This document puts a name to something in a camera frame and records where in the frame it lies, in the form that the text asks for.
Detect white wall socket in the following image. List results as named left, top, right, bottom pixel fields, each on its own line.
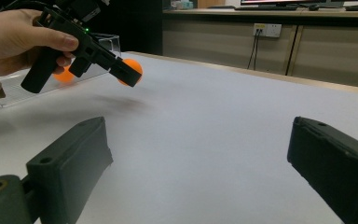
left=253, top=22, right=282, bottom=38

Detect orange ball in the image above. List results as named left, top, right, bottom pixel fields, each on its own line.
left=52, top=64, right=76, bottom=84
left=117, top=58, right=145, bottom=87

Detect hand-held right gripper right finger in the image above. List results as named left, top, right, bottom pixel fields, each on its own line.
left=287, top=116, right=358, bottom=224

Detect white board sheet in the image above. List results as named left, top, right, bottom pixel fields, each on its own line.
left=0, top=50, right=358, bottom=224

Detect black power cable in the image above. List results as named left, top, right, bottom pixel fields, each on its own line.
left=254, top=31, right=261, bottom=71
left=247, top=31, right=257, bottom=70

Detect computer monitor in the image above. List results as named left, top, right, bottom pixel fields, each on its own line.
left=241, top=0, right=327, bottom=7

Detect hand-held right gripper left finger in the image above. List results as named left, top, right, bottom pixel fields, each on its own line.
left=26, top=116, right=115, bottom=224

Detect clear plastic tray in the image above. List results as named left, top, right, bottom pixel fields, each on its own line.
left=0, top=33, right=121, bottom=108

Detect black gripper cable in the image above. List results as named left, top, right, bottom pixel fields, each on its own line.
left=0, top=0, right=59, bottom=13

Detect dark curtain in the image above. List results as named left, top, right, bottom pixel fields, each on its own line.
left=0, top=0, right=164, bottom=56

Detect beige cabinet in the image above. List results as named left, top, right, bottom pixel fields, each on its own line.
left=162, top=8, right=358, bottom=90

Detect pale teal bottles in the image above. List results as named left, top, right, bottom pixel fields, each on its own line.
left=171, top=0, right=194, bottom=10

